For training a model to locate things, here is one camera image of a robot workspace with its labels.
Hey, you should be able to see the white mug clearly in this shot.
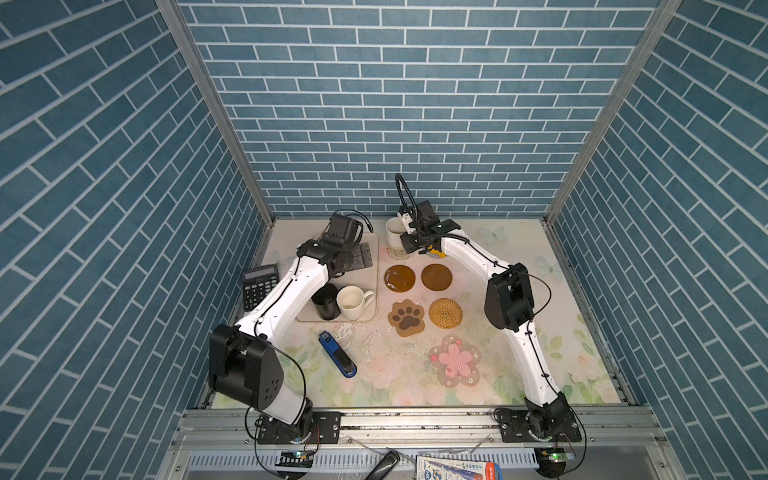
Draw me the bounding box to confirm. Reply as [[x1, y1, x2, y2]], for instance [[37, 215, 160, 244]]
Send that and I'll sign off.
[[336, 285, 376, 321], [385, 217, 407, 252]]

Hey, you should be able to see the beige tray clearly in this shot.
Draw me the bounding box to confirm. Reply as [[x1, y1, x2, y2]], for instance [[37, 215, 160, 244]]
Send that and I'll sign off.
[[296, 233, 379, 323]]

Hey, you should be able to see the dark brown wooden coaster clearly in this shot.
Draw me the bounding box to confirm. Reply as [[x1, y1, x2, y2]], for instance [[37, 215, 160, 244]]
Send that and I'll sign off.
[[421, 264, 453, 292]]

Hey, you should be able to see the glossy brown scratched coaster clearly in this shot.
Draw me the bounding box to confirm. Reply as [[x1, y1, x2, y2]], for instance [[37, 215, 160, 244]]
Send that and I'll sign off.
[[384, 265, 416, 293]]

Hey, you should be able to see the rattan round coaster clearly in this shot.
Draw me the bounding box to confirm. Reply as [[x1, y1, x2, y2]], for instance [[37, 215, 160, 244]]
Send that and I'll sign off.
[[428, 298, 463, 329]]

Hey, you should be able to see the cork paw coaster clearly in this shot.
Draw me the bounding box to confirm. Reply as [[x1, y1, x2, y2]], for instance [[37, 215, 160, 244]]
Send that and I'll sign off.
[[388, 299, 425, 337]]

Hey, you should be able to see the pink flower coaster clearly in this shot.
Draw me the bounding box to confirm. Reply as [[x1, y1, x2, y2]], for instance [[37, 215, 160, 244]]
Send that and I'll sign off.
[[428, 335, 482, 388]]

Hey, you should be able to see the yellow mug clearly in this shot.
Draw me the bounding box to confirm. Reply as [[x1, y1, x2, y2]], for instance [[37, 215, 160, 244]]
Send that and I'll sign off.
[[426, 247, 446, 258]]

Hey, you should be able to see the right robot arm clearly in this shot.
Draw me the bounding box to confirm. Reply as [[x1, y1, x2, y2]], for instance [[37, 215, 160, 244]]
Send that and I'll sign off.
[[398, 201, 572, 440]]

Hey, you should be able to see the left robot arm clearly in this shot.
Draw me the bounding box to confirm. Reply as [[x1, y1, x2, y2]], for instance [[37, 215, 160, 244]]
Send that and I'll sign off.
[[208, 211, 373, 430]]

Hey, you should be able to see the black mug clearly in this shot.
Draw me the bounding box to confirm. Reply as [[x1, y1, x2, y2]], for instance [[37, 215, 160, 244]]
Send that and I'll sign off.
[[311, 282, 341, 321]]

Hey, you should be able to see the black calculator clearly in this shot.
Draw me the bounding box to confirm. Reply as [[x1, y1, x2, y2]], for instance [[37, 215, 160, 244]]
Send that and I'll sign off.
[[241, 264, 280, 312]]

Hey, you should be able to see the left circuit board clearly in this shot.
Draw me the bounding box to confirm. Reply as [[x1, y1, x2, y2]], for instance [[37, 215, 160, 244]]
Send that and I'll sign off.
[[275, 451, 315, 470]]

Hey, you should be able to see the circuit board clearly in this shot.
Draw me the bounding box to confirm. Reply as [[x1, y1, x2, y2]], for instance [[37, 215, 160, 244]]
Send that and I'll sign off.
[[536, 448, 573, 464], [275, 451, 315, 470]]

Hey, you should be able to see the printed packet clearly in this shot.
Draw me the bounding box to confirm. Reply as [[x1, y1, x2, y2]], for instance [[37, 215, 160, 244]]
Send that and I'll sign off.
[[416, 456, 503, 480]]

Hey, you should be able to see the right circuit board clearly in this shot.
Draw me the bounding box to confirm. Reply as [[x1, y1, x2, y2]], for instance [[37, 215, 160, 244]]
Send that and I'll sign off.
[[536, 448, 573, 464]]

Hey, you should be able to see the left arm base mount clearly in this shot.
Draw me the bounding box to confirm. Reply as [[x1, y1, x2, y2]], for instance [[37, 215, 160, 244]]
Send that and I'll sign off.
[[256, 411, 342, 445]]

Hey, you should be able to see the black remote handle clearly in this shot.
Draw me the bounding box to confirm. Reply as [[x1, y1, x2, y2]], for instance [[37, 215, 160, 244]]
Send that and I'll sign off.
[[365, 450, 401, 480]]

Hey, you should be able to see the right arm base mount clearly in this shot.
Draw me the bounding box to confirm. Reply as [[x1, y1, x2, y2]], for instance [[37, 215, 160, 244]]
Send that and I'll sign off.
[[491, 407, 583, 443]]

